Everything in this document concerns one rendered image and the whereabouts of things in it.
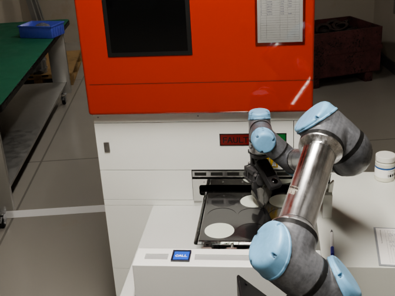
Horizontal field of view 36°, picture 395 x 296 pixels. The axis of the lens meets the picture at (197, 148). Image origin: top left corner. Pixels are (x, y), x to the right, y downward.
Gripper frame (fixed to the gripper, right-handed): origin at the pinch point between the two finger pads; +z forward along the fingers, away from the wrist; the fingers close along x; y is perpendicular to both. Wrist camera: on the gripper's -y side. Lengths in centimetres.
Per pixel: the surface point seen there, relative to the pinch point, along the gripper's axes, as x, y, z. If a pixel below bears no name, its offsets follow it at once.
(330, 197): -7.1, -27.1, -12.8
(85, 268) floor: 35, 134, 91
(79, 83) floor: -79, 507, 91
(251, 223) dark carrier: 9.3, -6.5, 1.4
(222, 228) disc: 19.4, -3.8, 1.3
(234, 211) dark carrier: 9.9, 4.3, 1.4
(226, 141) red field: 2.4, 21.5, -17.9
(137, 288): 56, -17, 3
